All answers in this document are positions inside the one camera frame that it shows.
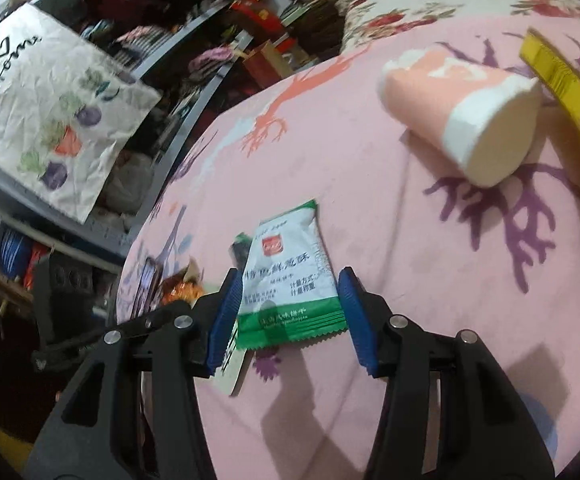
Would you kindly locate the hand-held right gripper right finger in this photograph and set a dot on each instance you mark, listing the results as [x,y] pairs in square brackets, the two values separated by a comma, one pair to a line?
[357,325]

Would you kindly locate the dark green snack packet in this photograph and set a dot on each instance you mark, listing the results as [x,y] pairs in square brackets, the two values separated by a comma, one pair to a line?
[240,255]

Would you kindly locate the green white snack packet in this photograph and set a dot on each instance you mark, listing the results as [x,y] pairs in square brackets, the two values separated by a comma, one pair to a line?
[285,270]

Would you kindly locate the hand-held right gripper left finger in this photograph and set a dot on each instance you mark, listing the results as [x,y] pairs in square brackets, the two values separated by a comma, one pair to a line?
[222,325]

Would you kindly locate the white printed bag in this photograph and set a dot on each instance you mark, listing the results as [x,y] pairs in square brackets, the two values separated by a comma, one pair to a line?
[44,110]

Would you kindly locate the yellow packet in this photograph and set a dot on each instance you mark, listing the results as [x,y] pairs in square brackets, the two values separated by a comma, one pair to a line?
[570,95]

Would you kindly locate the orange snack packet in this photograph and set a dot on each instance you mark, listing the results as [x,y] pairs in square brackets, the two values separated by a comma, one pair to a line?
[184,290]

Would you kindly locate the pink printed blanket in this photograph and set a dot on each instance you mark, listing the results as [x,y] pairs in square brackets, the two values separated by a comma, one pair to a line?
[395,240]

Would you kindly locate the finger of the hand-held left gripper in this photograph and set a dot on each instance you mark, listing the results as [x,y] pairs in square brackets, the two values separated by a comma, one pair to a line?
[119,332]
[149,285]

